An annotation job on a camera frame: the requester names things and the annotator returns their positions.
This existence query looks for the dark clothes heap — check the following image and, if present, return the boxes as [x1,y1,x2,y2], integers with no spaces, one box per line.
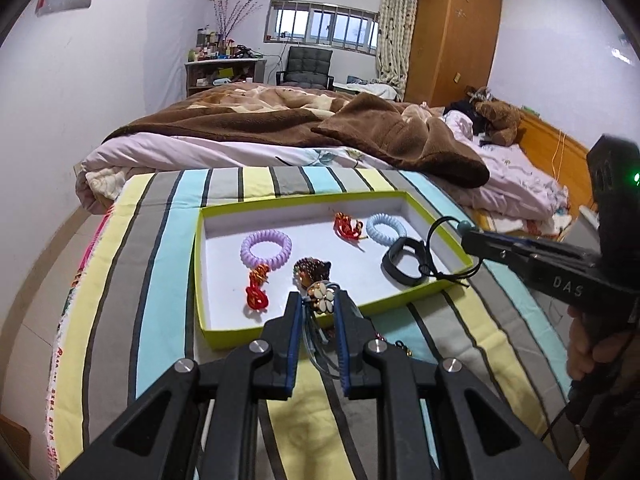
[442,98,489,136]

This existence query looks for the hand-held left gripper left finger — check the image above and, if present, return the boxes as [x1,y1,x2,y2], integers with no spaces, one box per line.
[57,292,306,480]

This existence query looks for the light blue spiral hair tie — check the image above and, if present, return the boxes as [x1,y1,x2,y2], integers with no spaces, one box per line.
[365,212,409,246]

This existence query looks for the purple spiral hair tie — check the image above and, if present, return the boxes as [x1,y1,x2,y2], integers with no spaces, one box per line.
[240,229,294,269]

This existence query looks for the patterned curtain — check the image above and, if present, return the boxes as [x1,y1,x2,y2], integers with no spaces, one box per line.
[374,0,419,102]

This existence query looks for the person's right forearm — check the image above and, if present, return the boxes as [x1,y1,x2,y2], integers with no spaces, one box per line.
[582,345,640,480]

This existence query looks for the wooden bed frame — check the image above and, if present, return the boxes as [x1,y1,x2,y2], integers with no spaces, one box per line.
[470,109,594,242]

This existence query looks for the brown fleece blanket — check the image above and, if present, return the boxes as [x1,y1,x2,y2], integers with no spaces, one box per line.
[102,82,491,189]

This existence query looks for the dark bead bracelet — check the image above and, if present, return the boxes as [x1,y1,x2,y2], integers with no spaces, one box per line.
[292,256,334,289]

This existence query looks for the person's right hand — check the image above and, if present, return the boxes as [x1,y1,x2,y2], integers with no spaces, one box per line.
[567,304,609,380]

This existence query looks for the purple flower branches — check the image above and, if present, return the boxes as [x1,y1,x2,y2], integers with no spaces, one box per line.
[213,0,264,36]

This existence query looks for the thin pale cable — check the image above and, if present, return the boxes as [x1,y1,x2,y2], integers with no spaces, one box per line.
[549,129,567,182]

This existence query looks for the wooden wardrobe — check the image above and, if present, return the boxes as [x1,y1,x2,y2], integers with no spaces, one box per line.
[403,0,504,109]

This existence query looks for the black office chair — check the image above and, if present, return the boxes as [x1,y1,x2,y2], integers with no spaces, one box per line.
[275,45,335,91]

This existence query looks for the thin black hair tie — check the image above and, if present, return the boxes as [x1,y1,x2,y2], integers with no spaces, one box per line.
[424,216,483,288]

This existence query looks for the barred window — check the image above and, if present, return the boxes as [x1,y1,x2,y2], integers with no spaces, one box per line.
[262,0,381,54]

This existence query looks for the white flower hair tie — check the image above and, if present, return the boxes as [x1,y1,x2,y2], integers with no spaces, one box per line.
[299,281,346,383]

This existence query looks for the shallow green cardboard box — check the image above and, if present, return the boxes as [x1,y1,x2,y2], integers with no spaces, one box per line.
[194,189,476,351]

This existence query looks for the group of bottles and jars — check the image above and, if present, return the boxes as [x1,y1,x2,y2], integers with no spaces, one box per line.
[187,27,266,61]

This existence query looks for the black wristband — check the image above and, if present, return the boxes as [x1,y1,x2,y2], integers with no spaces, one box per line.
[381,237,431,289]

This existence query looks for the brown teddy bear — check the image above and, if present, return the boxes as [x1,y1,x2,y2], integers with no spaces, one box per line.
[472,99,524,147]

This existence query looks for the red knotted cord bracelet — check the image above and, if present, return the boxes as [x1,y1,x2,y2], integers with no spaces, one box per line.
[243,264,274,314]
[332,211,366,241]

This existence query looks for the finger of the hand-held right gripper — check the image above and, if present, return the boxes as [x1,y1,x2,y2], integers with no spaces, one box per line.
[461,228,602,267]
[461,241,552,287]

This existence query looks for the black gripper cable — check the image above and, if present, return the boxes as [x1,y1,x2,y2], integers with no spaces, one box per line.
[539,399,576,443]

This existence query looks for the lavender duvet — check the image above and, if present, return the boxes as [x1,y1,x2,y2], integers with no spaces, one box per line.
[75,109,574,234]

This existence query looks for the cream floral quilt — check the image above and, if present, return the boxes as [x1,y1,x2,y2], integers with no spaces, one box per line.
[84,167,137,202]

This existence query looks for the striped bed sheet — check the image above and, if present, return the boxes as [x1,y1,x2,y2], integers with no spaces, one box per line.
[52,167,571,480]

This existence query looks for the pile of light clothes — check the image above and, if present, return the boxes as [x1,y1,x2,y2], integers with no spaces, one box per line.
[332,77,401,101]

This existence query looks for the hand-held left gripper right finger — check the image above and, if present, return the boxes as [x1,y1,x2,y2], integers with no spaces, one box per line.
[332,288,574,480]

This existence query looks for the grey shelf unit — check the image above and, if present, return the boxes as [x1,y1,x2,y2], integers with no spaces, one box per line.
[184,57,269,99]

